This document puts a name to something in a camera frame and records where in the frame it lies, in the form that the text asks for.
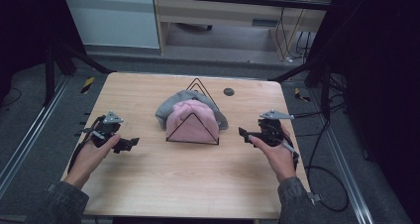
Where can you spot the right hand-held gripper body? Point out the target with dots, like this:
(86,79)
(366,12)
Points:
(272,131)

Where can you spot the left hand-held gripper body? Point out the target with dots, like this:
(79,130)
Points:
(105,131)

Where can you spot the person's right hand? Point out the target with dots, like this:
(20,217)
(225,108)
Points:
(279,159)

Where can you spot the person's left hand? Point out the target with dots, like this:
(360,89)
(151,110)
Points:
(89,161)

